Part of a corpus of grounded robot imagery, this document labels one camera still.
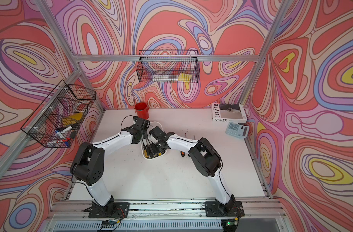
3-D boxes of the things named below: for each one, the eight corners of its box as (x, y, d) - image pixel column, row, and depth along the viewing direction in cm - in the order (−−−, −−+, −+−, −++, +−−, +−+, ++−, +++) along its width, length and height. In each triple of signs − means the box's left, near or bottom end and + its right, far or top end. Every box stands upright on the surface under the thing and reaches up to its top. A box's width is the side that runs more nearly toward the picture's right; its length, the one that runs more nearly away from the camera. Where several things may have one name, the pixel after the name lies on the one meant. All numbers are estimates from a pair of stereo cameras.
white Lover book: (212, 123, 113) (213, 119, 109) (209, 107, 124) (210, 103, 121) (246, 123, 113) (248, 119, 109) (240, 107, 124) (241, 103, 121)
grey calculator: (225, 133, 107) (226, 130, 104) (227, 123, 113) (228, 120, 110) (246, 139, 103) (248, 136, 100) (247, 129, 109) (249, 126, 106)
